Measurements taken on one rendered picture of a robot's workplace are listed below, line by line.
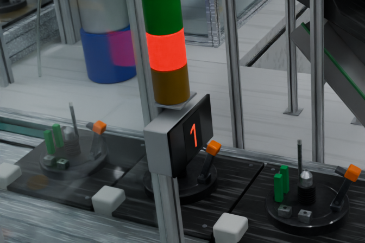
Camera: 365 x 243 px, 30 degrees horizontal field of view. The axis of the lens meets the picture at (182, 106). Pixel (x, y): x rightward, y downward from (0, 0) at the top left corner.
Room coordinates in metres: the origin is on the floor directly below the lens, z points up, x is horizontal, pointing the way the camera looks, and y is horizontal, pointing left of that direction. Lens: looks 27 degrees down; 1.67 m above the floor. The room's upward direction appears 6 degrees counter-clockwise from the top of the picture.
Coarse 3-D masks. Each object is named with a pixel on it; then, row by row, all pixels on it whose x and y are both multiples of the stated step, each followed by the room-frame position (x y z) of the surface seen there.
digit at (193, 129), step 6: (192, 114) 0.83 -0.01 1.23; (198, 114) 0.84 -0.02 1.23; (186, 120) 0.82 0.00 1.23; (192, 120) 0.83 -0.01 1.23; (198, 120) 0.84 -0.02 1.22; (186, 126) 0.81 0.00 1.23; (192, 126) 0.83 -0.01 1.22; (198, 126) 0.84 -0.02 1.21; (186, 132) 0.81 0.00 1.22; (192, 132) 0.83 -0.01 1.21; (198, 132) 0.84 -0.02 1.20; (186, 138) 0.81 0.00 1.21; (192, 138) 0.82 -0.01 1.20; (198, 138) 0.84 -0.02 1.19; (186, 144) 0.81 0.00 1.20; (192, 144) 0.82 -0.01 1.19; (198, 144) 0.84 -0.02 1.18; (186, 150) 0.81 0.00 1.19; (192, 150) 0.82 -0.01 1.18
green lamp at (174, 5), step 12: (144, 0) 0.83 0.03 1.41; (156, 0) 0.82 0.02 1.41; (168, 0) 0.82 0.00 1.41; (180, 0) 0.84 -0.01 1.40; (144, 12) 0.83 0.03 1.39; (156, 12) 0.82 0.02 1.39; (168, 12) 0.82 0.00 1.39; (180, 12) 0.83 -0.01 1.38; (144, 24) 0.84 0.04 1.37; (156, 24) 0.82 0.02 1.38; (168, 24) 0.82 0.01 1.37; (180, 24) 0.83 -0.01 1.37
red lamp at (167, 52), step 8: (152, 40) 0.82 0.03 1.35; (160, 40) 0.82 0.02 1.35; (168, 40) 0.82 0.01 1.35; (176, 40) 0.82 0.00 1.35; (184, 40) 0.84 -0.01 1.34; (152, 48) 0.82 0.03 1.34; (160, 48) 0.82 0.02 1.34; (168, 48) 0.82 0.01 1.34; (176, 48) 0.82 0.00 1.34; (184, 48) 0.83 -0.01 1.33; (152, 56) 0.83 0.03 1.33; (160, 56) 0.82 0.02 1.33; (168, 56) 0.82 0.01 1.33; (176, 56) 0.82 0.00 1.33; (184, 56) 0.83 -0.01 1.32; (152, 64) 0.83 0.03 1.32; (160, 64) 0.82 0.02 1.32; (168, 64) 0.82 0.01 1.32; (176, 64) 0.82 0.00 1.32; (184, 64) 0.83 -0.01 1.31
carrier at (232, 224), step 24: (264, 168) 1.09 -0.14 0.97; (288, 168) 1.08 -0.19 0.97; (264, 192) 1.01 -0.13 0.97; (288, 192) 0.97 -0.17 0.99; (312, 192) 0.93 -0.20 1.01; (336, 192) 0.96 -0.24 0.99; (360, 192) 0.98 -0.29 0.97; (240, 216) 0.92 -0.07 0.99; (264, 216) 0.94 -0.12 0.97; (288, 216) 0.90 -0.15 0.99; (312, 216) 0.90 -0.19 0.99; (336, 216) 0.89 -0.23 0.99; (360, 216) 0.91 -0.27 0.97; (216, 240) 0.90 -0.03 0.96; (240, 240) 0.88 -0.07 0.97; (264, 240) 0.87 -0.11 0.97; (288, 240) 0.87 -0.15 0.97; (312, 240) 0.86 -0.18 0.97; (336, 240) 0.85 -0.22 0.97; (360, 240) 0.85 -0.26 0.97
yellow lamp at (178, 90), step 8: (152, 72) 0.83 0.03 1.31; (160, 72) 0.82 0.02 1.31; (168, 72) 0.82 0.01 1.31; (176, 72) 0.82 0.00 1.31; (184, 72) 0.83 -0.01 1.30; (152, 80) 0.83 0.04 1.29; (160, 80) 0.82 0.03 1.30; (168, 80) 0.82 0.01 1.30; (176, 80) 0.82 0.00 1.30; (184, 80) 0.82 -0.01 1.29; (160, 88) 0.82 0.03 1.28; (168, 88) 0.82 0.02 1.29; (176, 88) 0.82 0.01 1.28; (184, 88) 0.82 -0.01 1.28; (160, 96) 0.82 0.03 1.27; (168, 96) 0.82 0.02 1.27; (176, 96) 0.82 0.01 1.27; (184, 96) 0.82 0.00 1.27; (168, 104) 0.82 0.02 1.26
